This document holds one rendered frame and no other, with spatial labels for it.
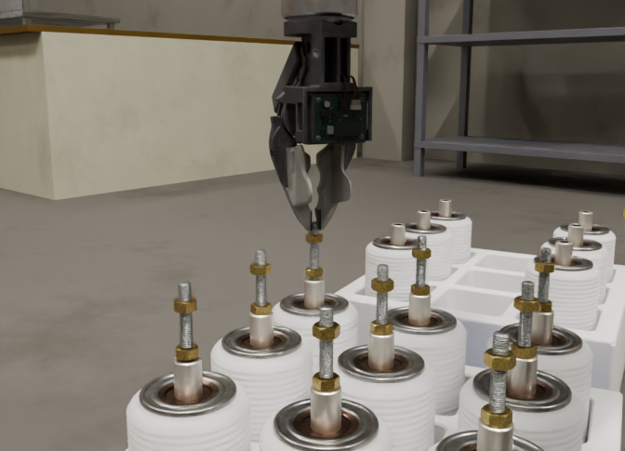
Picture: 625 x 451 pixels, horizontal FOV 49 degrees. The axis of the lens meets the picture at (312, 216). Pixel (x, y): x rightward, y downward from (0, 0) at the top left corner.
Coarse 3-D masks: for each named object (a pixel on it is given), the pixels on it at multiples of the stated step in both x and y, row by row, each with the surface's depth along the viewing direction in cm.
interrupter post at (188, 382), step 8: (176, 360) 53; (200, 360) 53; (176, 368) 52; (184, 368) 52; (192, 368) 52; (200, 368) 53; (176, 376) 53; (184, 376) 52; (192, 376) 52; (200, 376) 53; (176, 384) 53; (184, 384) 52; (192, 384) 52; (200, 384) 53; (176, 392) 53; (184, 392) 52; (192, 392) 53; (200, 392) 53; (184, 400) 53
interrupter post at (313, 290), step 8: (304, 280) 74; (320, 280) 74; (304, 288) 74; (312, 288) 73; (320, 288) 74; (304, 296) 74; (312, 296) 73; (320, 296) 74; (304, 304) 74; (312, 304) 74; (320, 304) 74
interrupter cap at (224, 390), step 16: (160, 384) 55; (208, 384) 55; (224, 384) 55; (144, 400) 52; (160, 400) 52; (176, 400) 53; (192, 400) 53; (208, 400) 52; (224, 400) 52; (176, 416) 50; (192, 416) 50
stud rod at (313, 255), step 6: (312, 222) 73; (312, 228) 73; (312, 234) 73; (312, 246) 73; (318, 246) 74; (312, 252) 73; (318, 252) 74; (312, 258) 73; (318, 258) 74; (312, 264) 73; (318, 264) 74
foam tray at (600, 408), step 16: (480, 368) 75; (592, 400) 68; (608, 400) 68; (592, 416) 65; (608, 416) 65; (448, 432) 62; (592, 432) 62; (608, 432) 62; (256, 448) 59; (592, 448) 59; (608, 448) 59
